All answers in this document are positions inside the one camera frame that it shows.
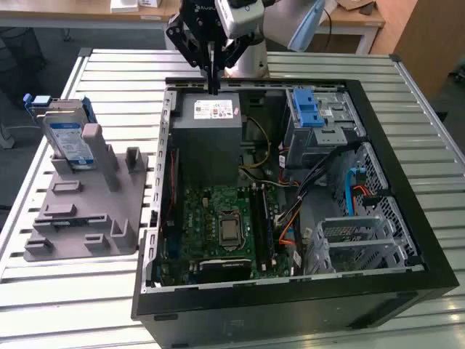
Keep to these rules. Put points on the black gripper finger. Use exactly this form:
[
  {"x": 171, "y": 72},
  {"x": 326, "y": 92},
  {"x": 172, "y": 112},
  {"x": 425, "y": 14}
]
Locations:
[
  {"x": 185, "y": 47},
  {"x": 236, "y": 51}
]

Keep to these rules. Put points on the hard disk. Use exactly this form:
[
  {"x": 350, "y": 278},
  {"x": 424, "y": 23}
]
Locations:
[{"x": 67, "y": 141}]

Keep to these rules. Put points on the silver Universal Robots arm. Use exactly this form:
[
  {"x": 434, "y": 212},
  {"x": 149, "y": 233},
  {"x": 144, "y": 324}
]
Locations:
[{"x": 254, "y": 60}]

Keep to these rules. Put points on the silver disk bay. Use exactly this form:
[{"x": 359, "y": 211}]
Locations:
[{"x": 363, "y": 243}]

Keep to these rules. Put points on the small white box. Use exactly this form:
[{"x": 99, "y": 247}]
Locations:
[{"x": 149, "y": 3}]

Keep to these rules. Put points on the white cardboard box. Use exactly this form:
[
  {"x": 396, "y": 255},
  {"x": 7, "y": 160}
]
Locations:
[{"x": 123, "y": 5}]

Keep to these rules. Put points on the blue drive latch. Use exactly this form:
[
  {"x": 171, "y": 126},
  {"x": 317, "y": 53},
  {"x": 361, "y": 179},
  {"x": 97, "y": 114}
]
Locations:
[{"x": 307, "y": 116}]

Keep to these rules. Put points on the grey power supply unit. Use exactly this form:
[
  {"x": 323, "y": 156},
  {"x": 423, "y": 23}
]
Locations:
[{"x": 207, "y": 156}]

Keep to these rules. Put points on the silver optical drive cage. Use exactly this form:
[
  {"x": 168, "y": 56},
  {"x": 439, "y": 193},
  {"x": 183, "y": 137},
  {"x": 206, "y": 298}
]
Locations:
[{"x": 327, "y": 138}]

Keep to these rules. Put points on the brown cardboard piece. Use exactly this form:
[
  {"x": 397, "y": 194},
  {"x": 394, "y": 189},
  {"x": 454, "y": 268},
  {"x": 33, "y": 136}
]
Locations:
[{"x": 354, "y": 5}]

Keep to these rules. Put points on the wooden desk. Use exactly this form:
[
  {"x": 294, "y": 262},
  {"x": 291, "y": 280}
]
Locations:
[{"x": 54, "y": 14}]

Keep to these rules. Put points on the CPU socket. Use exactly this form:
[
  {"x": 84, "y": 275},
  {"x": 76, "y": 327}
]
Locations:
[{"x": 230, "y": 212}]

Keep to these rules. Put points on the black mesh bin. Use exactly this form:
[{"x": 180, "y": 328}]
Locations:
[{"x": 18, "y": 65}]

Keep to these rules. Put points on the black RAM slot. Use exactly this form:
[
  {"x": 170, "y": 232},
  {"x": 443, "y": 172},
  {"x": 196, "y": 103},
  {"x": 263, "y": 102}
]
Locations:
[{"x": 256, "y": 225}]

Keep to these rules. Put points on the silver CPU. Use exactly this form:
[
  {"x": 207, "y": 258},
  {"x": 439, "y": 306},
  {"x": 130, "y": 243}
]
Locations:
[{"x": 229, "y": 231}]

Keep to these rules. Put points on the RAM stick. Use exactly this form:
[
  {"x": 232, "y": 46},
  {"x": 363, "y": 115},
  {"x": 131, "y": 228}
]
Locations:
[
  {"x": 67, "y": 222},
  {"x": 269, "y": 232}
]

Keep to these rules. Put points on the green motherboard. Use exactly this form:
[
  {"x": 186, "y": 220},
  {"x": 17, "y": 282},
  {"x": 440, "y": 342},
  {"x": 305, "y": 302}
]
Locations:
[{"x": 200, "y": 232}]

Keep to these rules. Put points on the wooden cabinet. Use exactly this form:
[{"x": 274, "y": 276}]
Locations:
[{"x": 428, "y": 36}]

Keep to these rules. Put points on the grey parts rack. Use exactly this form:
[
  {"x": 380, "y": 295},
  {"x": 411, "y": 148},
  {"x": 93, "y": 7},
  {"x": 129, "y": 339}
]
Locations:
[{"x": 91, "y": 218}]

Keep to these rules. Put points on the black graphics card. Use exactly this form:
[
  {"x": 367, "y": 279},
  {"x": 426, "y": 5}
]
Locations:
[{"x": 221, "y": 272}]

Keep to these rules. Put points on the black PC case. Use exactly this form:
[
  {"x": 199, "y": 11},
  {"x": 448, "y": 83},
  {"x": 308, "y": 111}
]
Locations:
[{"x": 254, "y": 316}]

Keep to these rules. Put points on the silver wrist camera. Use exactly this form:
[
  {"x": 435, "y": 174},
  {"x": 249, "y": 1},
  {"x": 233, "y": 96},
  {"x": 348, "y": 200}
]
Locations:
[{"x": 236, "y": 18}]

